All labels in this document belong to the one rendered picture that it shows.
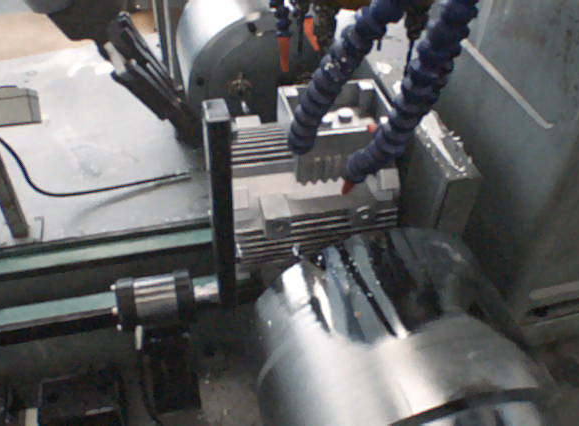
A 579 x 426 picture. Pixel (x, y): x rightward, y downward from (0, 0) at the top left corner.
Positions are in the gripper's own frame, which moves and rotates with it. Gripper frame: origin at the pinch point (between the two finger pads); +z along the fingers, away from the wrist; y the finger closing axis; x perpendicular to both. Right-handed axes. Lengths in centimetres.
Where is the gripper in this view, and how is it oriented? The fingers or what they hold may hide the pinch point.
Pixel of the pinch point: (188, 122)
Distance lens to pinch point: 71.2
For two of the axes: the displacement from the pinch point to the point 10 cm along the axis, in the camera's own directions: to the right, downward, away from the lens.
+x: -8.6, 4.8, 1.6
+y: -2.6, -6.8, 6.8
